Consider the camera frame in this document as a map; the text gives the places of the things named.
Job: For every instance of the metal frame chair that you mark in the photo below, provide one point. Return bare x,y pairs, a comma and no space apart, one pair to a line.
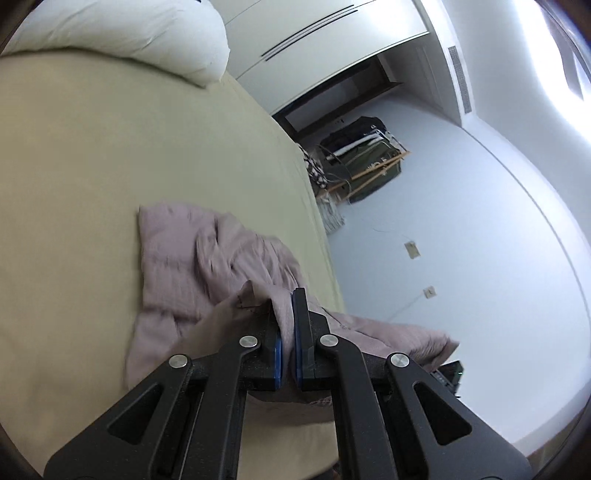
334,177

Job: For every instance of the white wall air vent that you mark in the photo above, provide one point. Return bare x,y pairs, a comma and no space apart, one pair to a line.
460,78

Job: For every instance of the white hanging garment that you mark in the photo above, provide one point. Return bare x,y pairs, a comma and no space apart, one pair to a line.
358,144

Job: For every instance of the wooden clothes rack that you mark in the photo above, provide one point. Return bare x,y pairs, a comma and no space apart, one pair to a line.
369,175

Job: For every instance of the bed with beige sheet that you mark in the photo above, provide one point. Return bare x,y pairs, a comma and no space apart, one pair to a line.
115,161

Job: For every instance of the black hanging garment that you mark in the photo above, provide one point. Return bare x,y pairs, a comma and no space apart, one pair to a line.
360,129

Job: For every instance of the patterned seat cushion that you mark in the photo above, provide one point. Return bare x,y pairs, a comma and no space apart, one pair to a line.
316,168

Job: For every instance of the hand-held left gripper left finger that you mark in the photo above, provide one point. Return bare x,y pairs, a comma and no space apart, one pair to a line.
277,364

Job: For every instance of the large white pillow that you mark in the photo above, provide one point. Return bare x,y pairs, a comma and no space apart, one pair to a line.
138,32

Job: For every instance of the green hanging garment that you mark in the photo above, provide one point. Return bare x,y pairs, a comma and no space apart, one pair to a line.
374,166

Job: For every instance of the beige wall socket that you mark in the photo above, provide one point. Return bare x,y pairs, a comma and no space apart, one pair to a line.
412,249
430,292

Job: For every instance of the white wardrobe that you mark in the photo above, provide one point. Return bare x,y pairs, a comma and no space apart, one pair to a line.
314,32

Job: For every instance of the white grid laundry basket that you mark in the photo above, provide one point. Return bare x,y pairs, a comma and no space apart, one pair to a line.
333,214

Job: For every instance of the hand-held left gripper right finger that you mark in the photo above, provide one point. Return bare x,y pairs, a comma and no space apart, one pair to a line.
298,364

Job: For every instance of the mauve hooded puffer coat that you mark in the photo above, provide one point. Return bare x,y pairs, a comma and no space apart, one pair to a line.
184,277

